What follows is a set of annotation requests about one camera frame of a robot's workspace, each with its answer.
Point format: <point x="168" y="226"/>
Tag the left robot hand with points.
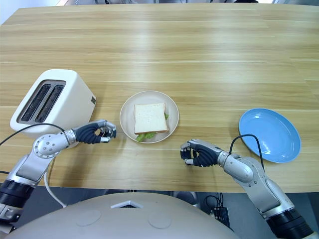
<point x="87" y="133"/>

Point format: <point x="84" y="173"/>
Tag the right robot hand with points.
<point x="204" y="153"/>

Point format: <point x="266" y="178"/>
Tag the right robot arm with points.
<point x="259" y="184"/>

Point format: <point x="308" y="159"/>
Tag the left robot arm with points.
<point x="35" y="161"/>

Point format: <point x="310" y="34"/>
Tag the cream plate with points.
<point x="129" y="117"/>

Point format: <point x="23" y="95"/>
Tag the cream toaster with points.
<point x="52" y="102"/>

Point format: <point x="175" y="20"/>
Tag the green lettuce leaf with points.
<point x="145" y="136"/>

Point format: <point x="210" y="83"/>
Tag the bread slice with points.
<point x="150" y="118"/>

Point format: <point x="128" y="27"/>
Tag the blue plate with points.
<point x="270" y="135"/>

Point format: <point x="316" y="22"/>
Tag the robot body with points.
<point x="119" y="219"/>

